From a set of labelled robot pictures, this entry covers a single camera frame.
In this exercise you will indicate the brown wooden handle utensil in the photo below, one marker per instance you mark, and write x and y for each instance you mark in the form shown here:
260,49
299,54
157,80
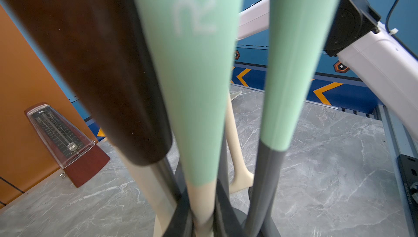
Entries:
99,49

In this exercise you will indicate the red wooden metronome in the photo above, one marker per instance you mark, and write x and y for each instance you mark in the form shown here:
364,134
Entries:
76,154

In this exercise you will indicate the grey turner mint handle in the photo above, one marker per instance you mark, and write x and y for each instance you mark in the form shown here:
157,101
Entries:
298,32

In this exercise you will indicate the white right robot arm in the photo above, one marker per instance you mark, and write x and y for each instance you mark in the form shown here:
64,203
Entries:
363,66

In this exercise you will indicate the grey kitchen utensil rack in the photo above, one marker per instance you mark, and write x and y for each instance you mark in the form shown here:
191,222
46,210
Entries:
228,221

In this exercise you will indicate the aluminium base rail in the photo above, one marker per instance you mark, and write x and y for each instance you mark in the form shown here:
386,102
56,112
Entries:
404,155

